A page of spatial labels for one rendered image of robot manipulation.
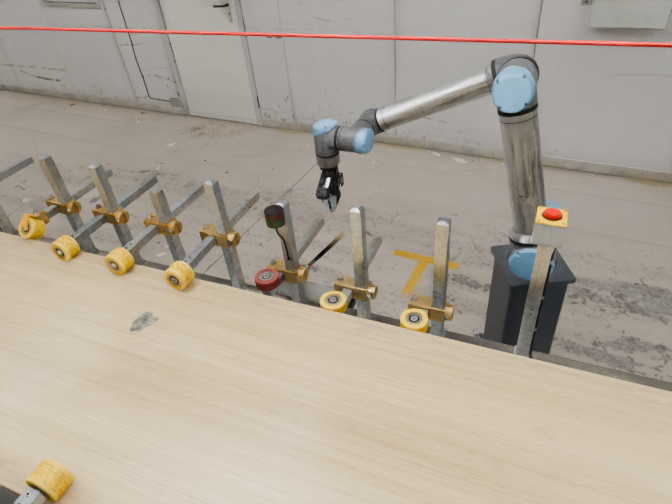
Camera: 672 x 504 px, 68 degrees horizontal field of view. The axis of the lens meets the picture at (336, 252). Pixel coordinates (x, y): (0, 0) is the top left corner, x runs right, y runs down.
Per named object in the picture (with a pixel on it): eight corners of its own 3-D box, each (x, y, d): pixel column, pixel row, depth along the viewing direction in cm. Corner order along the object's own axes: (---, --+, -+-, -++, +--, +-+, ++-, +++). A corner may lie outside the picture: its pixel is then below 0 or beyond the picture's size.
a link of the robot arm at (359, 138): (376, 121, 179) (345, 118, 184) (365, 135, 171) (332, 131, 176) (377, 145, 185) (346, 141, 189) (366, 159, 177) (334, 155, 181)
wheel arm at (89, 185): (108, 174, 221) (106, 168, 219) (113, 174, 220) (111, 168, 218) (43, 219, 196) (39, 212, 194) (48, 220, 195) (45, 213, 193)
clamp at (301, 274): (275, 269, 176) (273, 257, 173) (309, 276, 172) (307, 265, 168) (267, 279, 172) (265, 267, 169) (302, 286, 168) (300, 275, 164)
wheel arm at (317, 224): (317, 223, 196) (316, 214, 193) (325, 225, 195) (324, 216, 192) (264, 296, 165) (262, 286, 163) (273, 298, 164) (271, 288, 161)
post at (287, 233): (298, 308, 183) (278, 197, 154) (307, 310, 182) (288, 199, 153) (294, 314, 181) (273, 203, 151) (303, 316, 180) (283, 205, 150)
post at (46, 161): (92, 252, 216) (43, 152, 187) (98, 253, 215) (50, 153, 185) (86, 257, 214) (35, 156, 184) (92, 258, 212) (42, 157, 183)
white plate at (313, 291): (278, 292, 184) (274, 272, 178) (343, 307, 175) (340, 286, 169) (277, 293, 184) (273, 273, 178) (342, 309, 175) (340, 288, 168)
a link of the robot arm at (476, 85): (537, 38, 154) (357, 108, 193) (532, 50, 145) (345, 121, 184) (547, 73, 158) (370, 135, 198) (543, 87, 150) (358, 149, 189)
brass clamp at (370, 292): (341, 284, 168) (339, 272, 165) (378, 292, 164) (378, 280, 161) (334, 295, 164) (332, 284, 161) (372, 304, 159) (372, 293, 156)
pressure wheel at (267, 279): (267, 290, 171) (261, 264, 164) (287, 294, 169) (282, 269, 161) (255, 305, 166) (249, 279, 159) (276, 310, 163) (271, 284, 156)
